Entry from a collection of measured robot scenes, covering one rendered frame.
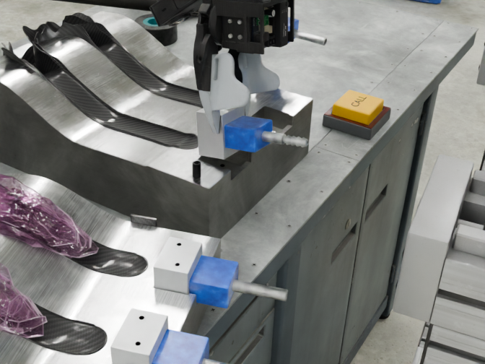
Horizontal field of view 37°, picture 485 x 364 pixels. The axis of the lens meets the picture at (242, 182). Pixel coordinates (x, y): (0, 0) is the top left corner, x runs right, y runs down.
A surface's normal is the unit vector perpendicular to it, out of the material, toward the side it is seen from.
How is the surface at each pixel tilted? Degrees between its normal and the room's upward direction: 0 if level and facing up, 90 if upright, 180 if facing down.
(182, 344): 0
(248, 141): 82
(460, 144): 0
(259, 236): 0
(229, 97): 71
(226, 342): 90
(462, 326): 90
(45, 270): 28
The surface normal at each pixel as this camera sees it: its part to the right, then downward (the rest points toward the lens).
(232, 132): -0.52, 0.34
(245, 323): 0.85, 0.32
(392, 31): 0.04, -0.83
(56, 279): 0.44, -0.68
